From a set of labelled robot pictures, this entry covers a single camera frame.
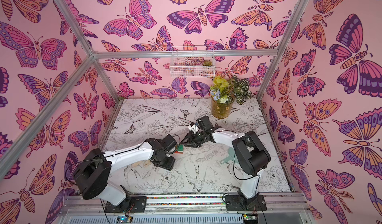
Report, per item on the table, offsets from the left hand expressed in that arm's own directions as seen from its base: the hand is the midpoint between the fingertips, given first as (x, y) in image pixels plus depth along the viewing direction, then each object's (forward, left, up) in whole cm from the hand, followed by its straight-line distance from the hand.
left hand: (171, 165), depth 85 cm
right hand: (+11, -7, +7) cm, 15 cm away
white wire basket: (+55, -12, +32) cm, 65 cm away
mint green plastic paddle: (+6, -36, -2) cm, 37 cm away
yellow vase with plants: (+41, -33, +19) cm, 56 cm away
